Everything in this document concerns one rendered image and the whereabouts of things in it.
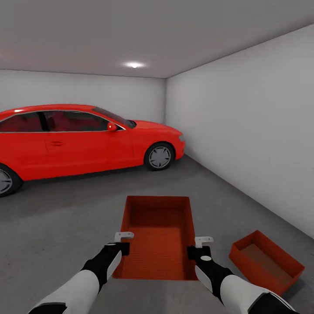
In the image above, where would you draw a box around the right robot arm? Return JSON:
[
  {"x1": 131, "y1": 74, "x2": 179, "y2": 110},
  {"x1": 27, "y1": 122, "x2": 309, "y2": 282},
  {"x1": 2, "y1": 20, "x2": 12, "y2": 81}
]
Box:
[{"x1": 187, "y1": 236, "x2": 300, "y2": 314}]

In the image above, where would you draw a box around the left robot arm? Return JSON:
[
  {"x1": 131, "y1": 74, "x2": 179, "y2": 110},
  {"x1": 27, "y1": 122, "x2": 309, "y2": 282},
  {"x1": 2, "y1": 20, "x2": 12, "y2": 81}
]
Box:
[{"x1": 28, "y1": 232, "x2": 134, "y2": 314}]

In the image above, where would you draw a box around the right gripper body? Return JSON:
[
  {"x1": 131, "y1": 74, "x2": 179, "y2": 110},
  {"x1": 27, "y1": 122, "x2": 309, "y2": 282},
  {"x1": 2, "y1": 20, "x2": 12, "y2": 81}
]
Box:
[{"x1": 187, "y1": 245, "x2": 212, "y2": 261}]

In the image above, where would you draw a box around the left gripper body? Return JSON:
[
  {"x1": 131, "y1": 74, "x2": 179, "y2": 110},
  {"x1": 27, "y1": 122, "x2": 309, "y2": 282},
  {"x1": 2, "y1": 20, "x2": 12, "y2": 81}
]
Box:
[{"x1": 117, "y1": 242, "x2": 130, "y2": 256}]

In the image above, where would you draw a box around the storage box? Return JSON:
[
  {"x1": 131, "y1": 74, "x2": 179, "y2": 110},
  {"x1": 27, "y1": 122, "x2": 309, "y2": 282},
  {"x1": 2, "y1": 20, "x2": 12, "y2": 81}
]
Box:
[
  {"x1": 112, "y1": 196, "x2": 199, "y2": 281},
  {"x1": 229, "y1": 231, "x2": 305, "y2": 296}
]

